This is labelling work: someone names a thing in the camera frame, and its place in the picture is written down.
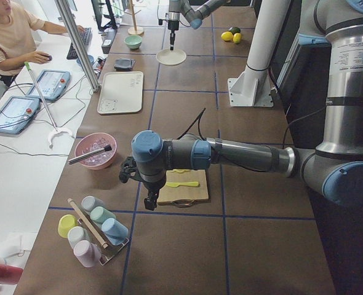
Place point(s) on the metal tongs black tip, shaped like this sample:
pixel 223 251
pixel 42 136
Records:
pixel 89 155

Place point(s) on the green cup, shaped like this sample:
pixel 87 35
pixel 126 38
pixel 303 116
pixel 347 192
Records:
pixel 100 214

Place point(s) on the pink cup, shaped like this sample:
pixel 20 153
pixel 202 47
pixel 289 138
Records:
pixel 87 253

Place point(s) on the aluminium frame post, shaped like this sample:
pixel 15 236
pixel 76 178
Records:
pixel 78 44

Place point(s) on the dark green avocado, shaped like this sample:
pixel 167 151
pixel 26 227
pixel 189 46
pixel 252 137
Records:
pixel 234 30

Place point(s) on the red bottle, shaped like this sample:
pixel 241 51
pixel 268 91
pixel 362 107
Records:
pixel 10 275

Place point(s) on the white cup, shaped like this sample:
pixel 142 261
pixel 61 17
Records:
pixel 77 234

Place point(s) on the clear acrylic cup rack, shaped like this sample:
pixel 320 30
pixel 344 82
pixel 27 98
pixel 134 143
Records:
pixel 108 250

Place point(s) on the mint green bowl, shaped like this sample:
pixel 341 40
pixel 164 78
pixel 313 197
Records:
pixel 133 41

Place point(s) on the grey cup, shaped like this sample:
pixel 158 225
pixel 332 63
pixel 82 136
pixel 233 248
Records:
pixel 90 202

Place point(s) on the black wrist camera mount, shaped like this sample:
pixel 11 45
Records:
pixel 162 21
pixel 129 170

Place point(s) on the yellow lemon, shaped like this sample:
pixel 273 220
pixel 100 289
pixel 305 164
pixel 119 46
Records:
pixel 237 38
pixel 227 36

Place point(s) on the person in peach shirt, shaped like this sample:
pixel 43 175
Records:
pixel 16 41

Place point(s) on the grey folded cloth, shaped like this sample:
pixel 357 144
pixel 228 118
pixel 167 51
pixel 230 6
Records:
pixel 124 64

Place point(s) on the blue teach pendant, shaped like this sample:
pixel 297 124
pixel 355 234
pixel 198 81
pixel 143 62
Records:
pixel 17 114
pixel 53 83

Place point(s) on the bamboo cutting board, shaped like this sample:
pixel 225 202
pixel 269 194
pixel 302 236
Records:
pixel 185 196

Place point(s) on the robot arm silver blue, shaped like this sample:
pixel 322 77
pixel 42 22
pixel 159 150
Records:
pixel 334 168
pixel 193 17

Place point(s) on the pink bowl with ice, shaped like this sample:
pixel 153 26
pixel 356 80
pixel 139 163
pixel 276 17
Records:
pixel 94 142

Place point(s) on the wooden mug stand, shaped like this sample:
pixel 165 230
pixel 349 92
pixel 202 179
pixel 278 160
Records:
pixel 134 29

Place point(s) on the white bear tray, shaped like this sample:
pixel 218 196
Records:
pixel 121 93

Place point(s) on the near blue teach pendant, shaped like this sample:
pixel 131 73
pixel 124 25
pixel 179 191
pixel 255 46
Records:
pixel 17 114

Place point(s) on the metal rod white hook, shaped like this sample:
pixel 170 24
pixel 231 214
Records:
pixel 56 130

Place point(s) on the white camera post base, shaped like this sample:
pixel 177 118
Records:
pixel 252 87

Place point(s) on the blue cup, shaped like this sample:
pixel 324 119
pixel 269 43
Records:
pixel 115 231

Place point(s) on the yellow plastic knife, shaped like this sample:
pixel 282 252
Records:
pixel 180 184

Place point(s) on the far blue teach pendant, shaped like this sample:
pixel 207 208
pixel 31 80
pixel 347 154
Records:
pixel 53 83

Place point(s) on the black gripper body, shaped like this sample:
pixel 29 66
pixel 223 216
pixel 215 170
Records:
pixel 171 26
pixel 152 185

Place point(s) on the cream round plate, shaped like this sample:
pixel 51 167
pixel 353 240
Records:
pixel 169 57

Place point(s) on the yellow cup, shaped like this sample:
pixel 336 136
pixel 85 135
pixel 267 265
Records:
pixel 65 224

